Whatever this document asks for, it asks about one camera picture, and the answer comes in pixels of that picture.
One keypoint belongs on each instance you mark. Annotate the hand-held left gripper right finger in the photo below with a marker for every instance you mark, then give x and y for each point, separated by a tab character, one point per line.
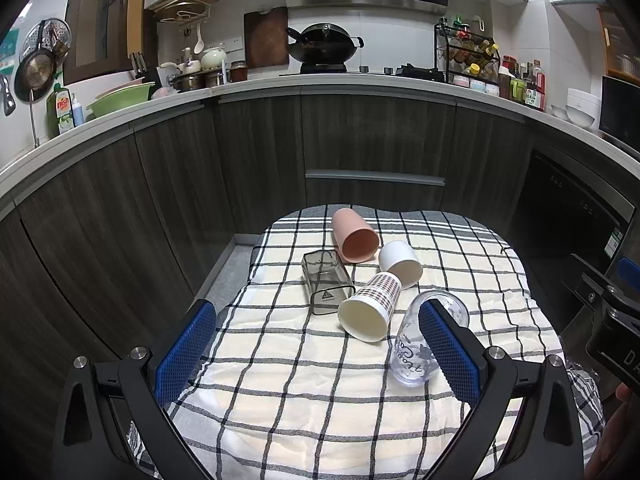
450	355

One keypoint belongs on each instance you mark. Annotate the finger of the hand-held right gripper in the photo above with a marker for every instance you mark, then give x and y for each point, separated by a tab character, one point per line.
592	277
629	271

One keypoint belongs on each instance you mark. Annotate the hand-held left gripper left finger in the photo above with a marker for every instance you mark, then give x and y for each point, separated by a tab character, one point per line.
184	352

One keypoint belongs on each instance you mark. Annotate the clear printed glass cup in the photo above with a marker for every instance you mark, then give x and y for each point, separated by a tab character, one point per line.
410	350

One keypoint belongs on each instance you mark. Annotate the brown checked paper cup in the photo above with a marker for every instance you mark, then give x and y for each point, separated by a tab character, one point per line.
381	287

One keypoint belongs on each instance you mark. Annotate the white paper cup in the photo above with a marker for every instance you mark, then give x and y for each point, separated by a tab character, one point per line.
397	260

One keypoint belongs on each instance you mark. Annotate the grey transparent square cup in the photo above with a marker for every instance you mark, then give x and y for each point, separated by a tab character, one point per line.
325	280

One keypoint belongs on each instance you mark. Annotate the pink plastic cup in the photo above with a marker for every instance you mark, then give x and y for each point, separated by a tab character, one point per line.
350	232

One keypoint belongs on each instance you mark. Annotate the person's right hand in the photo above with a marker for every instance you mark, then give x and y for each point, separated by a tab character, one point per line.
624	395

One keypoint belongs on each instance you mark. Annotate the black dishwasher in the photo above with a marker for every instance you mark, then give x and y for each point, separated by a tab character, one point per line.
565	220

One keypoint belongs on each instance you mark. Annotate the black white checked cloth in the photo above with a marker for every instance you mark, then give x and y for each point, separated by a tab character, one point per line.
280	370

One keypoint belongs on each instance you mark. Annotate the dark wood base cabinets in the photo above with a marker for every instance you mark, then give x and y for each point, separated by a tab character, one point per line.
150	200

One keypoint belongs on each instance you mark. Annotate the black microwave oven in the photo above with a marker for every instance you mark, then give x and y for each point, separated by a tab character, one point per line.
620	112

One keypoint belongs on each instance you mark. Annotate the small white bowl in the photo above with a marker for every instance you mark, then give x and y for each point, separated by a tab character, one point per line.
560	112

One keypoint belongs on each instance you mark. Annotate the stack of white bowls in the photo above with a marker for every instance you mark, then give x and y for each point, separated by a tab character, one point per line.
583	107

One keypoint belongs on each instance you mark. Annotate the dark wood drawer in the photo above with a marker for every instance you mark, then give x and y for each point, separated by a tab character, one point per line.
375	195

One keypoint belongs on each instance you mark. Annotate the dark soy sauce bottle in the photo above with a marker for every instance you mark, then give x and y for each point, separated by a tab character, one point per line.
535	92

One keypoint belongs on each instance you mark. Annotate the green mug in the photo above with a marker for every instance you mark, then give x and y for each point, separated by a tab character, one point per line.
518	91

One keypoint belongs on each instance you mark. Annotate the red capped sauce bottle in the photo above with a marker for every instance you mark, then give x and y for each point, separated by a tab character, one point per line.
506	77

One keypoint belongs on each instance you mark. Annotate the wooden glass door cabinet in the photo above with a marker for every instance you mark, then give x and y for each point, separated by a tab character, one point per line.
620	40

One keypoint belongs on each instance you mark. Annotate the black spice rack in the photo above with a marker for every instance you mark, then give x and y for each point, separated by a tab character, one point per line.
467	52

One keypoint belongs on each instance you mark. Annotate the green plastic basin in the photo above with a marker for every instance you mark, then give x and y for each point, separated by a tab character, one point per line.
122	101

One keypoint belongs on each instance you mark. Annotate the pink bowl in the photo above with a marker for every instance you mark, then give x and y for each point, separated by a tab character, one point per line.
162	93

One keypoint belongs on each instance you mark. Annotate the blue white bottle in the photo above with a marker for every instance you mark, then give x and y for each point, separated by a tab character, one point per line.
78	110

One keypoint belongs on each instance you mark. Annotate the stainless steel pot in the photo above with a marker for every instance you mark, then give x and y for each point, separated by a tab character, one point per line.
215	79
186	82

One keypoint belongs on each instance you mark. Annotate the green dish soap bottle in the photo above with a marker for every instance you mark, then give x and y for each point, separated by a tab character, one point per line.
60	110

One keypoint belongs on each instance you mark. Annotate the black knife block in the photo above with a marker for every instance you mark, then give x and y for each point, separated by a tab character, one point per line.
147	72

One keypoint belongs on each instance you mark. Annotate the white kettle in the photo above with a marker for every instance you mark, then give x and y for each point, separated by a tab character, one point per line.
182	66

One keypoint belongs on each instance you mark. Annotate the red lidded jar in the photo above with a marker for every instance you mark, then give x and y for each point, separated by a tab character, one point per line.
239	71

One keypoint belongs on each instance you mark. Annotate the gas hob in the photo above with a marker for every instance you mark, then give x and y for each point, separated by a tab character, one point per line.
380	72

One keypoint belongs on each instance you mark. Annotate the cream teapot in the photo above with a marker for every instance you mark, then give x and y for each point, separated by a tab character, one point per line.
214	58

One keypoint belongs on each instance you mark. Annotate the white ladle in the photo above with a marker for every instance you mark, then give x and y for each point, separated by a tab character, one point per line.
198	45

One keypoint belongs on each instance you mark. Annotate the hanging frying pan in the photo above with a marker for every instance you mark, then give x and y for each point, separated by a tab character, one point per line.
34	72

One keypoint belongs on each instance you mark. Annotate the dark wooden cutting board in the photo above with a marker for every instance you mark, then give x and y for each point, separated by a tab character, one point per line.
265	40

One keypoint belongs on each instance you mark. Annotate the black wok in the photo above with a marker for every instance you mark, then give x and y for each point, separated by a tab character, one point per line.
325	45

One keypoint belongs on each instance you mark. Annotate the metal steamer rack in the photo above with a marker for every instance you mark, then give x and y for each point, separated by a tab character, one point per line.
47	35

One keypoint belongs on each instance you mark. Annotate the dark framed window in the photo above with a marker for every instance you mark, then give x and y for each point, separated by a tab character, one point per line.
105	15

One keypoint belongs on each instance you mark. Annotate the white wall socket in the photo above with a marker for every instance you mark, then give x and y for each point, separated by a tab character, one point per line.
231	43

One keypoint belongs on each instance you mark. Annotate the metal wall rack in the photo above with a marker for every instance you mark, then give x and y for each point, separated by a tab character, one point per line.
182	14

